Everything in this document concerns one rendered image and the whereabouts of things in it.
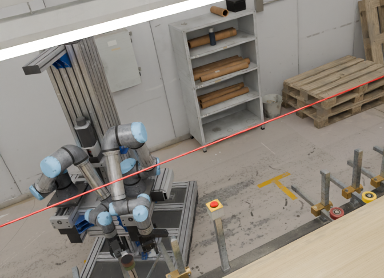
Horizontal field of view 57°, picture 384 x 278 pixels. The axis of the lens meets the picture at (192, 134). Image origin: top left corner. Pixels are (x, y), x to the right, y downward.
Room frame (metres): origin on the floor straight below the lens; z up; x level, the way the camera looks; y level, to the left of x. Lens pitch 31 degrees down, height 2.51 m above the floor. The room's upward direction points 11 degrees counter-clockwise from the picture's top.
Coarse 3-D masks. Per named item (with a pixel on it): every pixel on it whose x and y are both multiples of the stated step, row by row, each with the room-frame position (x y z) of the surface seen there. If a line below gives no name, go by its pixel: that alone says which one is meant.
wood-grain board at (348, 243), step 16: (368, 208) 1.47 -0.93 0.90; (336, 224) 1.40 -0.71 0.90; (352, 224) 1.38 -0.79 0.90; (368, 224) 1.36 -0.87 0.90; (304, 240) 1.33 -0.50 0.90; (320, 240) 1.31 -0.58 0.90; (336, 240) 1.29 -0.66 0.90; (352, 240) 1.27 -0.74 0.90; (368, 240) 1.25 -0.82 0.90; (272, 256) 1.27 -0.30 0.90; (288, 256) 1.25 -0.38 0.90; (304, 256) 1.23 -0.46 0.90; (320, 256) 1.21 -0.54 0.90; (336, 256) 1.19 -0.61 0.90; (352, 256) 1.18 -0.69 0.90; (368, 256) 1.16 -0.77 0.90; (240, 272) 1.21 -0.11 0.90; (256, 272) 1.19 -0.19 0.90; (272, 272) 1.18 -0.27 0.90; (288, 272) 1.16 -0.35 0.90; (304, 272) 1.14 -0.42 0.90; (320, 272) 1.12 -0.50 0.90; (336, 272) 1.10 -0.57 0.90; (352, 272) 1.09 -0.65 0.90; (368, 272) 1.07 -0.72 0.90
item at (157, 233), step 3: (153, 231) 1.41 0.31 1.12; (156, 231) 1.41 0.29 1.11; (159, 231) 1.42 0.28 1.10; (162, 231) 1.42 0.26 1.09; (165, 231) 1.43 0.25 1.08; (153, 234) 1.39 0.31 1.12; (156, 234) 1.39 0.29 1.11; (159, 234) 1.40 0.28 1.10; (162, 234) 1.40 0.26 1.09; (165, 234) 1.41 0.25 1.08; (168, 234) 1.42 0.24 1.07
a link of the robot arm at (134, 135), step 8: (120, 128) 1.68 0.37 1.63; (128, 128) 1.67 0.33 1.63; (136, 128) 1.66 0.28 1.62; (144, 128) 1.72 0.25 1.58; (120, 136) 1.65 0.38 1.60; (128, 136) 1.64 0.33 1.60; (136, 136) 1.64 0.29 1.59; (144, 136) 1.67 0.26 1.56; (120, 144) 1.65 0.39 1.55; (128, 144) 1.66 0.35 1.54; (136, 144) 1.66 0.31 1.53; (144, 144) 1.73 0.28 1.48; (136, 152) 1.73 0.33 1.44; (144, 152) 1.74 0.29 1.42; (144, 160) 1.77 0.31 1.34; (152, 160) 1.82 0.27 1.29; (144, 168) 1.81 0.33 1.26; (152, 168) 1.81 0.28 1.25; (144, 176) 1.84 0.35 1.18
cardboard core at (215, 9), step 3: (213, 6) 4.21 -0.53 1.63; (216, 6) 4.19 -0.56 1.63; (210, 9) 4.22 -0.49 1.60; (213, 9) 4.16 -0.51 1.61; (216, 9) 4.10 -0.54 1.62; (219, 9) 4.03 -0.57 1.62; (222, 9) 3.98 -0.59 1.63; (225, 9) 3.96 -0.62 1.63; (213, 12) 4.16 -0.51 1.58; (216, 12) 4.08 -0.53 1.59; (219, 12) 4.00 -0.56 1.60; (222, 12) 3.95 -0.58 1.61; (225, 12) 4.02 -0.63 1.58; (228, 12) 3.97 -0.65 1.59; (222, 15) 3.96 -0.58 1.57; (225, 15) 3.97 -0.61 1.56
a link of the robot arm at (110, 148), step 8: (112, 128) 1.69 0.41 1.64; (104, 136) 1.68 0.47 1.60; (112, 136) 1.65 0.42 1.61; (104, 144) 1.65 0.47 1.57; (112, 144) 1.64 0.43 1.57; (104, 152) 1.63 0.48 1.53; (112, 152) 1.62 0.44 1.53; (112, 160) 1.61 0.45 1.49; (112, 168) 1.58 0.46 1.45; (120, 168) 1.60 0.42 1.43; (112, 176) 1.56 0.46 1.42; (120, 176) 1.57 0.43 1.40; (112, 184) 1.54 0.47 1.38; (120, 184) 1.54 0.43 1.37; (112, 192) 1.53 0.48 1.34; (120, 192) 1.52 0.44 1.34; (112, 200) 1.51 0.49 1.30; (120, 200) 1.50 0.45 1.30; (128, 200) 1.51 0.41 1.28; (112, 208) 1.48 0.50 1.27; (120, 208) 1.47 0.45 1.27; (128, 208) 1.47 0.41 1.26
